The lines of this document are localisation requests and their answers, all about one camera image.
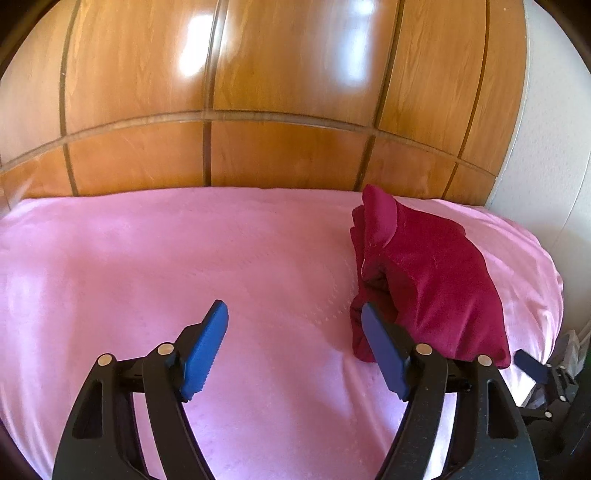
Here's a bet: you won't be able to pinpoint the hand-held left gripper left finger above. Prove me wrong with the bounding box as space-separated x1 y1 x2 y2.
52 299 230 480

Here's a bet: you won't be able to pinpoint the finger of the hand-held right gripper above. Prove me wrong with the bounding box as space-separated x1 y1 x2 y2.
514 349 578 404

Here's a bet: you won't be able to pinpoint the maroon pants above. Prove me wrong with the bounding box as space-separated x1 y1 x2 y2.
348 184 512 370

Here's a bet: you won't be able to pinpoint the pink bed sheet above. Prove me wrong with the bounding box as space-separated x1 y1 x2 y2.
0 185 565 480

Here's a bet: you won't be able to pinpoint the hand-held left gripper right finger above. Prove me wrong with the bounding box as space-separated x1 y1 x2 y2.
361 301 541 480

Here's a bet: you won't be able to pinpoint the pale crumpled bag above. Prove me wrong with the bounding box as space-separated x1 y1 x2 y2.
560 329 589 372

